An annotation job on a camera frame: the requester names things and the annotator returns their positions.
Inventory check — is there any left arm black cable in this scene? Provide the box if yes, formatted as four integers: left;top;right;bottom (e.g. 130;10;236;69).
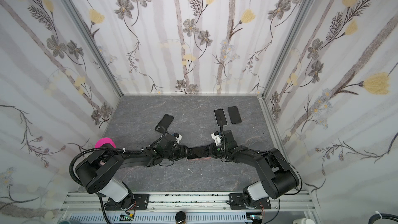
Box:
68;147;147;187

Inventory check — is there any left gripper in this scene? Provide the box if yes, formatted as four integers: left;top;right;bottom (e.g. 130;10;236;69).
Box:
163;145;194;161

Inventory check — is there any aluminium mounting rail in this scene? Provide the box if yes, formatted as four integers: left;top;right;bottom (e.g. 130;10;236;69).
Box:
60;191;316;214

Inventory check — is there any black phone case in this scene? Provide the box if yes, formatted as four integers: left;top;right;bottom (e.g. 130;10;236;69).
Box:
155;114;174;133
228;106;242;124

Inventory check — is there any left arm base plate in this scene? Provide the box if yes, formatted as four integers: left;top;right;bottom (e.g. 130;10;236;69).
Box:
105;194;150;211

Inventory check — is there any magenta plastic goblet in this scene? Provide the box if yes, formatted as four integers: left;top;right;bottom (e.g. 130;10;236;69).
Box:
95;138;116;148

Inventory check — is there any pink phone case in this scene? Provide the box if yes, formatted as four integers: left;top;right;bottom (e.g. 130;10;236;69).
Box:
187;157;211;162

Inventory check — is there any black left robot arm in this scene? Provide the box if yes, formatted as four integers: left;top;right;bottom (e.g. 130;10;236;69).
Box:
69;133;192;203

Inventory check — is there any black round knob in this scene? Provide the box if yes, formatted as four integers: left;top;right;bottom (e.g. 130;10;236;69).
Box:
175;211;187;224

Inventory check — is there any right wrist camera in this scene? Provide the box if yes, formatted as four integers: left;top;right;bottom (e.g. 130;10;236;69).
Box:
211;132;222;146

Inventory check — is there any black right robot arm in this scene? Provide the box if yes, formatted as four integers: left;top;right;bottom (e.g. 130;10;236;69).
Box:
206;131;300;202

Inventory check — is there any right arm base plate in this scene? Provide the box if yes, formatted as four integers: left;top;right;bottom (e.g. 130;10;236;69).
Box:
227;193;271;210

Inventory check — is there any black phone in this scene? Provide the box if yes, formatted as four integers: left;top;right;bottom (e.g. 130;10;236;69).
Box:
187;145;210;160
214;109;228;127

